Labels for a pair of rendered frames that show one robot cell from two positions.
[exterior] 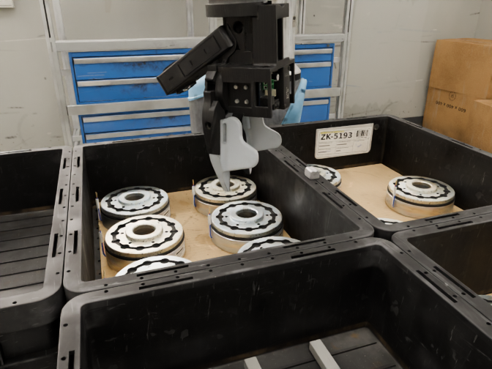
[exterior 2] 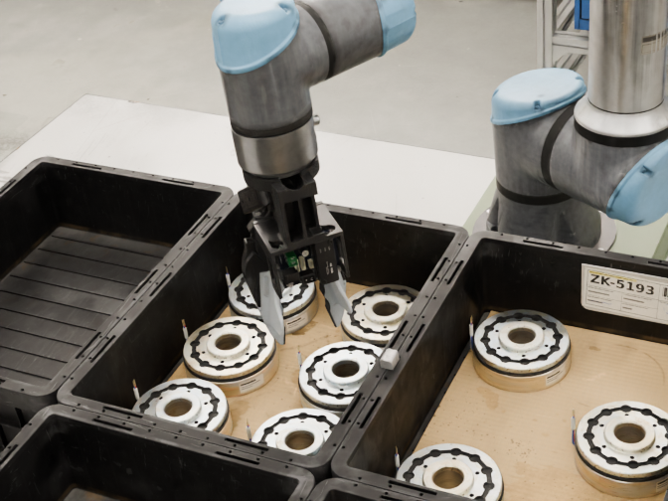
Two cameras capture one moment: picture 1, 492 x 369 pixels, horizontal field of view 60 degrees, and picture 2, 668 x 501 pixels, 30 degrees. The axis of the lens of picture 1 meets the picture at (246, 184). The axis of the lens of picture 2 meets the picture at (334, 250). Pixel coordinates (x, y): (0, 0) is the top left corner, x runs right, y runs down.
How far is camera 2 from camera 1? 0.95 m
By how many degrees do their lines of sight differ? 43
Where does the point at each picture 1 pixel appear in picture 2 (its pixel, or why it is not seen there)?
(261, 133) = (336, 290)
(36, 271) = not seen: hidden behind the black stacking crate
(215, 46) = (256, 197)
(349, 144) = (649, 304)
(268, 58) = (283, 236)
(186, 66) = (247, 199)
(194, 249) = (277, 385)
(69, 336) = (24, 433)
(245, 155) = (276, 320)
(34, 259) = not seen: hidden behind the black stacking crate
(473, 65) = not seen: outside the picture
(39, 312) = (36, 404)
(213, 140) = (253, 289)
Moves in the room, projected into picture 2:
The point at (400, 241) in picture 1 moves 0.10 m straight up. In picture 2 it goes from (322, 488) to (309, 403)
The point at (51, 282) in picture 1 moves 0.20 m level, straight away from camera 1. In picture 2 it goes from (54, 383) to (130, 265)
